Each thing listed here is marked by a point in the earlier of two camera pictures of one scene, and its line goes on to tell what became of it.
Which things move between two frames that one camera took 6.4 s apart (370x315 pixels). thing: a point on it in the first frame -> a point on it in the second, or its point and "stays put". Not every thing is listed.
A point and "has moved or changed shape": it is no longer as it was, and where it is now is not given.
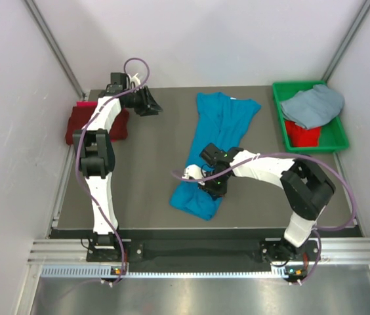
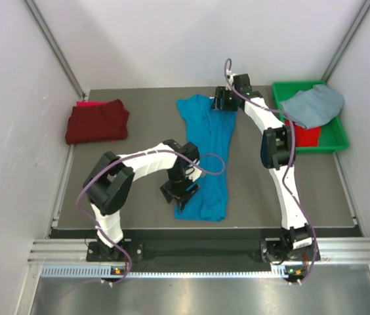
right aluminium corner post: [361, 15] stays put
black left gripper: [147, 99] -> [182, 201]
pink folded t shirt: [86, 104] stays put
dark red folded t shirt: [81, 115] stays put
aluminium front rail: [363, 250] stays put
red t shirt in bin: [300, 136] stays put
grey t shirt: [314, 107] stays put
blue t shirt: [221, 119] has moved or changed shape
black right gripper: [213, 191] -> [221, 93]
